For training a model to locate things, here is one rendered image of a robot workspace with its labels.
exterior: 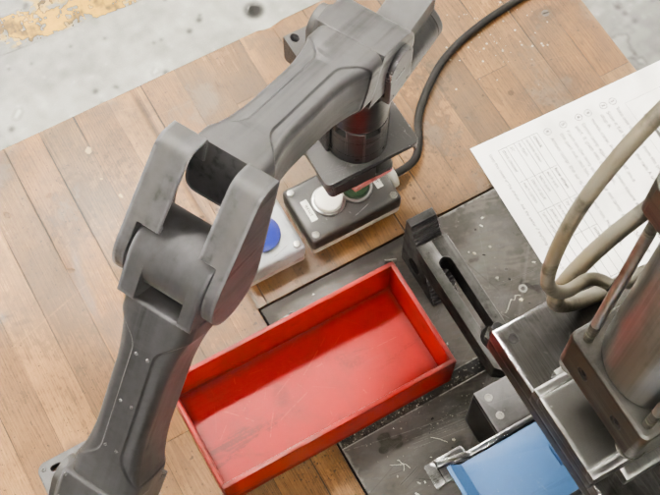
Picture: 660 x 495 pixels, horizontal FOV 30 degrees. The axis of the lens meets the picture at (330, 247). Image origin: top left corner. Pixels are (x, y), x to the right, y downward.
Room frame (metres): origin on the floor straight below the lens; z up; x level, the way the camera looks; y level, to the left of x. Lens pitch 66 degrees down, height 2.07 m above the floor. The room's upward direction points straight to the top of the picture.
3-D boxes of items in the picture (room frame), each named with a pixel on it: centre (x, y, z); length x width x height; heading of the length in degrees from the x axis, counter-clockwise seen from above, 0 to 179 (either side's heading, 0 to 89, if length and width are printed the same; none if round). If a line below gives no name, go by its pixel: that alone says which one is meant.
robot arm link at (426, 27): (0.61, -0.04, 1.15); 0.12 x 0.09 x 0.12; 148
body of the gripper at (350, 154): (0.57, -0.03, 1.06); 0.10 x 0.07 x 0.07; 120
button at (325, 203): (0.56, 0.00, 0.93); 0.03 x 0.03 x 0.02
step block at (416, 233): (0.49, -0.10, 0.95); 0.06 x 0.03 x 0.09; 30
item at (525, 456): (0.27, -0.19, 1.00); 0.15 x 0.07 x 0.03; 120
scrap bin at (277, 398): (0.36, 0.02, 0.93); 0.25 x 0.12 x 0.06; 120
